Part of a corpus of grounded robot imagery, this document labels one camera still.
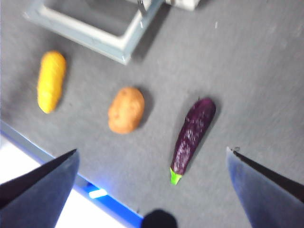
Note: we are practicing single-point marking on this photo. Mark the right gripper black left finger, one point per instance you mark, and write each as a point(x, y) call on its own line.
point(38, 197)

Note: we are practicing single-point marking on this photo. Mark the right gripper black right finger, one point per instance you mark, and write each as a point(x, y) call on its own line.
point(266, 194)

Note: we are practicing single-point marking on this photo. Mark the purple eggplant with green stem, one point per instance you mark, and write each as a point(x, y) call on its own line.
point(193, 133)

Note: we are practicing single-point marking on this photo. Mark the black rounded device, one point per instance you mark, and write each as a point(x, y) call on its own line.
point(159, 219)

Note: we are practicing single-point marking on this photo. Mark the yellow corn cob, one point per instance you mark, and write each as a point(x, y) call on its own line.
point(51, 82)

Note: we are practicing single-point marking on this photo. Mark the brown potato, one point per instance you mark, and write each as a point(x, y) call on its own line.
point(127, 110)

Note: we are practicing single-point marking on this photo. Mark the blue table edge rail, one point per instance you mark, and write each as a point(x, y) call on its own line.
point(114, 206)

